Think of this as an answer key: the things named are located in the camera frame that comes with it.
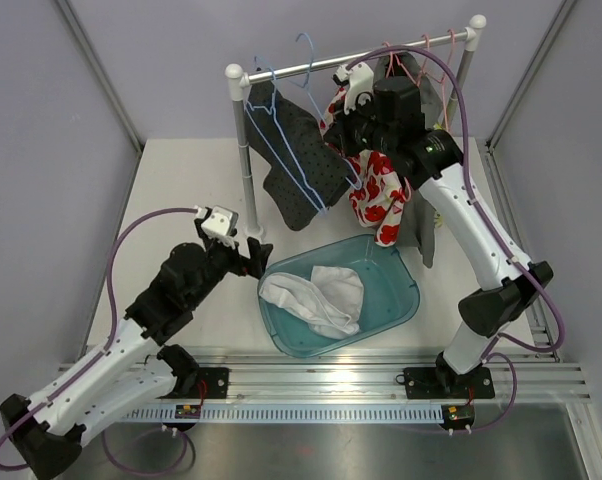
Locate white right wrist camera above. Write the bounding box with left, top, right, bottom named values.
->
left=333, top=62, right=374, bottom=114

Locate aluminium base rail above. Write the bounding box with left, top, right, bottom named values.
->
left=188, top=346, right=591, bottom=404

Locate dark grey dotted skirt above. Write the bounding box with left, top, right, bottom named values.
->
left=244, top=82, right=350, bottom=231

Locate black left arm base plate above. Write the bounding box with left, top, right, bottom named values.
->
left=171, top=367, right=230, bottom=400

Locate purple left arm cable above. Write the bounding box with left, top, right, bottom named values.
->
left=0, top=207, right=205, bottom=474

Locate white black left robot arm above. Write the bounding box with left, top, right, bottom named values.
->
left=0, top=237, right=273, bottom=479

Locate white skirt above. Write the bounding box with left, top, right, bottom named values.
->
left=259, top=266, right=365, bottom=340

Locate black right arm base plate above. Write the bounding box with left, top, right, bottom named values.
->
left=395, top=367, right=495, bottom=400

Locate blue wire hanger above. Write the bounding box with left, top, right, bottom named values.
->
left=290, top=32, right=362, bottom=188
left=245, top=54, right=330, bottom=216

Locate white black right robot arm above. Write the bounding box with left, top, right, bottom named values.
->
left=325, top=76, right=553, bottom=396

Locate silver clothes rack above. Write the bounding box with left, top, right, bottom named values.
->
left=225, top=14, right=487, bottom=239

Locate white slotted cable duct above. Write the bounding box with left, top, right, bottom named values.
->
left=122, top=403, right=443, bottom=425

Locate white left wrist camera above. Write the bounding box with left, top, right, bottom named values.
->
left=194, top=205, right=239, bottom=248

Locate red poppy print skirt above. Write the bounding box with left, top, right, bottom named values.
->
left=318, top=84, right=410, bottom=247

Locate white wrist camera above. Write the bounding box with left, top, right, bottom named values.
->
left=194, top=205, right=239, bottom=248
left=333, top=62, right=374, bottom=114

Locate teal plastic basin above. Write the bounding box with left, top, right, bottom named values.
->
left=258, top=234, right=420, bottom=358

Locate lemon print skirt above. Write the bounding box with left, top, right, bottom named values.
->
left=433, top=120, right=450, bottom=229

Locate pink hanger with poppy skirt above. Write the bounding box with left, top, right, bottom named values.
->
left=385, top=53, right=410, bottom=78

